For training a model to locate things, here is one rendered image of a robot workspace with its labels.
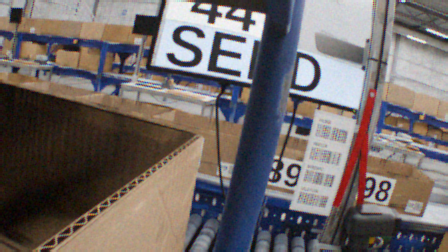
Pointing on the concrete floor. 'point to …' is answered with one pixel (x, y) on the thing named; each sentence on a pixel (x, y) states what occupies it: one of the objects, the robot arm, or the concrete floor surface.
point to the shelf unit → (259, 117)
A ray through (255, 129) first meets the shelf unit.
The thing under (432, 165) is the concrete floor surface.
